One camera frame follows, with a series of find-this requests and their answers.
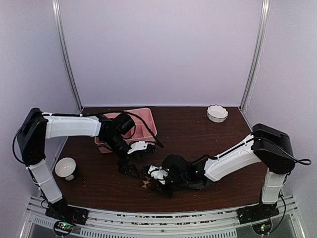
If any brown checkered sock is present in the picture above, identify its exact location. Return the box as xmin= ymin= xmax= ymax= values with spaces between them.
xmin=140 ymin=177 xmax=152 ymax=189

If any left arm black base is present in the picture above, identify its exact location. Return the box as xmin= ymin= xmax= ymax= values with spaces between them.
xmin=45 ymin=199 xmax=89 ymax=225

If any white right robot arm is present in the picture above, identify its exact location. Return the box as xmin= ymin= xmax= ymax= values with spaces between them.
xmin=142 ymin=123 xmax=295 ymax=219

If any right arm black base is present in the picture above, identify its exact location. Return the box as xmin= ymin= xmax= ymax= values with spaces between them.
xmin=236 ymin=204 xmax=279 ymax=224

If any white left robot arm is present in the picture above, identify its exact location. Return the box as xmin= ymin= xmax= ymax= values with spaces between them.
xmin=12 ymin=108 xmax=163 ymax=220

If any pink divided plastic tray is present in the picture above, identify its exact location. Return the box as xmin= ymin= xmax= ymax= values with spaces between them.
xmin=95 ymin=108 xmax=157 ymax=154

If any white scalloped bowl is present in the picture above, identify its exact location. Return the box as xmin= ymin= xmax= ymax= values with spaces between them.
xmin=207 ymin=105 xmax=228 ymax=123

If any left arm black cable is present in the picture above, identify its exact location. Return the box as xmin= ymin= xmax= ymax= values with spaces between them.
xmin=12 ymin=111 xmax=164 ymax=164

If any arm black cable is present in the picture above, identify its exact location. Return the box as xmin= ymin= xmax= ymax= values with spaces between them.
xmin=193 ymin=133 xmax=312 ymax=166
xmin=12 ymin=111 xmax=164 ymax=164

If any aluminium front frame rail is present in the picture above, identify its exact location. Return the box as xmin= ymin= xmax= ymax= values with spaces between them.
xmin=19 ymin=194 xmax=305 ymax=238

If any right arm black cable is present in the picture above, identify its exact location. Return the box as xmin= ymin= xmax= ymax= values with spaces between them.
xmin=193 ymin=133 xmax=312 ymax=166

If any aluminium right corner post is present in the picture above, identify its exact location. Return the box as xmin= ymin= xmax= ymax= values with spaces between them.
xmin=240 ymin=0 xmax=271 ymax=113

